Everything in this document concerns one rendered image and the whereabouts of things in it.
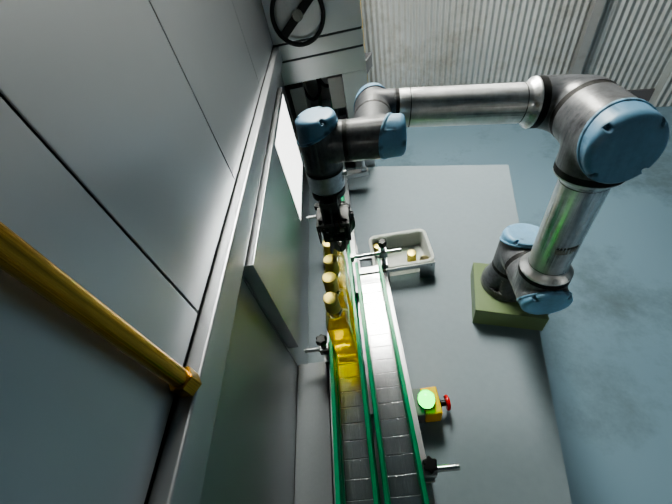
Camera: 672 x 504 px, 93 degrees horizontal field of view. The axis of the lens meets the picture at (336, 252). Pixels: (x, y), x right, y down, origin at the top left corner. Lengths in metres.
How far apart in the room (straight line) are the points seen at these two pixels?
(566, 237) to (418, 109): 0.40
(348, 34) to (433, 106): 0.94
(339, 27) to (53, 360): 1.47
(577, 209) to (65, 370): 0.78
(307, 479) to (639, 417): 1.58
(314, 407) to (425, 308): 0.51
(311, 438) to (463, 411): 0.42
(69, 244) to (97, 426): 0.15
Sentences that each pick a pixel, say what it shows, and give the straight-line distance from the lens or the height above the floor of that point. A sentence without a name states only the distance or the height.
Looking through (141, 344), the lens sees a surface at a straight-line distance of 0.36.
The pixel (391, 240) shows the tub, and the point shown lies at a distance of 1.30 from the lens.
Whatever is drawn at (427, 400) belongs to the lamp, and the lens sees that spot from 0.94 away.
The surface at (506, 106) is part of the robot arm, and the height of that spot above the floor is 1.43.
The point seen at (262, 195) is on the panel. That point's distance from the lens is 0.78.
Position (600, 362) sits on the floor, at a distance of 2.14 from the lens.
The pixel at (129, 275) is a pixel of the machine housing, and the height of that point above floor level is 1.53.
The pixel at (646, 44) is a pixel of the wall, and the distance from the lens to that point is 4.22.
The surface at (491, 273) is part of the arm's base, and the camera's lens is 1.12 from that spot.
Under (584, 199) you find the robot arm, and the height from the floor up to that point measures 1.30.
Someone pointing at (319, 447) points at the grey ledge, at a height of 0.88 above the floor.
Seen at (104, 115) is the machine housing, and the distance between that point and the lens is 0.43.
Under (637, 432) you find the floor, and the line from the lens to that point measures 2.06.
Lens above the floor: 1.75
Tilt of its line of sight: 46 degrees down
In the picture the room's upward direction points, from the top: 14 degrees counter-clockwise
